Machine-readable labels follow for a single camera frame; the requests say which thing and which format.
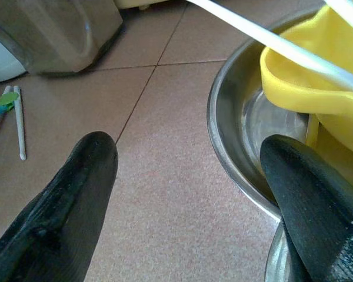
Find green leaf chopstick clip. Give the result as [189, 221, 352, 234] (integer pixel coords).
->
[0, 91, 21, 109]

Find clear container brown powder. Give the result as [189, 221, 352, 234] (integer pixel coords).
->
[0, 0, 125, 75]

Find white ridged training chopstick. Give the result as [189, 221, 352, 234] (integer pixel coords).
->
[12, 85, 28, 161]

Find yellow plastic bowl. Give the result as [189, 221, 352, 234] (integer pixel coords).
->
[259, 3, 353, 190]

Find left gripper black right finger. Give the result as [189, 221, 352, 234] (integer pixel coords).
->
[259, 134, 353, 282]

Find white grey training chopstick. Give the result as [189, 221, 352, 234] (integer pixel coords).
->
[185, 0, 353, 96]
[324, 0, 353, 21]

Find stainless steel bowl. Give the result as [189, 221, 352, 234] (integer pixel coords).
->
[207, 5, 353, 282]

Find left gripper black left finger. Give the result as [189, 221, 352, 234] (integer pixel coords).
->
[0, 131, 119, 282]

